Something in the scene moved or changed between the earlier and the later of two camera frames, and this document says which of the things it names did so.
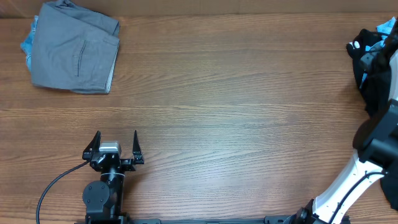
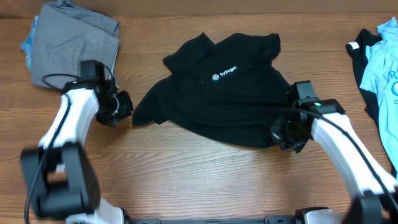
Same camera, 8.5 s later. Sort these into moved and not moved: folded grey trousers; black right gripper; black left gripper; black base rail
Moved: black left gripper; black right gripper
Not moved: folded grey trousers; black base rail
